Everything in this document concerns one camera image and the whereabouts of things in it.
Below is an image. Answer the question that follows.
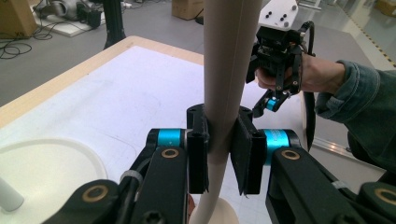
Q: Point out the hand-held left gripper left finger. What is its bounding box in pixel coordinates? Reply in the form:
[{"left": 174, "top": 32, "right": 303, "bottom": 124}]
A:
[{"left": 186, "top": 104, "right": 209, "bottom": 194}]

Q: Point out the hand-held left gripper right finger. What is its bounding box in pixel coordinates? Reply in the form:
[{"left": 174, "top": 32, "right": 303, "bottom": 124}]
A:
[{"left": 230, "top": 105, "right": 265, "bottom": 195}]

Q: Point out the beige ladle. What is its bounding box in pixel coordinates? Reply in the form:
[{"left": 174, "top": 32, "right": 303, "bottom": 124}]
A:
[{"left": 189, "top": 0, "right": 264, "bottom": 224}]

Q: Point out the white plate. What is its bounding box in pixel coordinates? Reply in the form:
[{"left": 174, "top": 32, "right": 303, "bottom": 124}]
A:
[{"left": 0, "top": 138, "right": 109, "bottom": 224}]

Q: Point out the white foam mat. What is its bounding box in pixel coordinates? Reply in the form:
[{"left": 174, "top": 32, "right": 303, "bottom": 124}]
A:
[{"left": 0, "top": 46, "right": 312, "bottom": 224}]

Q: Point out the white foam board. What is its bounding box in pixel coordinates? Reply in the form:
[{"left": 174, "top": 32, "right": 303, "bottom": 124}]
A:
[{"left": 32, "top": 8, "right": 106, "bottom": 37}]

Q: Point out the grey plastic shell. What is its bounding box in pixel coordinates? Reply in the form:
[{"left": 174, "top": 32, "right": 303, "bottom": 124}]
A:
[{"left": 32, "top": 0, "right": 104, "bottom": 29}]

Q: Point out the large cardboard box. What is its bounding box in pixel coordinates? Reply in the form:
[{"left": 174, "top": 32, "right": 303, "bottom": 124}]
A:
[{"left": 0, "top": 0, "right": 38, "bottom": 38}]

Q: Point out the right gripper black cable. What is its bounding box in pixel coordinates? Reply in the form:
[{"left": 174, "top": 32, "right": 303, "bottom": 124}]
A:
[{"left": 298, "top": 21, "right": 318, "bottom": 151}]

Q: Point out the aluminium rail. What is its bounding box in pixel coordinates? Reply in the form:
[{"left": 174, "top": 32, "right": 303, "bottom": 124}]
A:
[{"left": 312, "top": 136, "right": 387, "bottom": 172}]

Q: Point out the black metal frame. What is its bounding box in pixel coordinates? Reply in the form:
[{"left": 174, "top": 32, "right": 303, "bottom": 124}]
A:
[{"left": 102, "top": 0, "right": 127, "bottom": 50}]

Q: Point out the tangle of black floor cables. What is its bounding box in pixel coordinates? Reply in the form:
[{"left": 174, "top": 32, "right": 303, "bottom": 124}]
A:
[{"left": 0, "top": 27, "right": 52, "bottom": 60}]

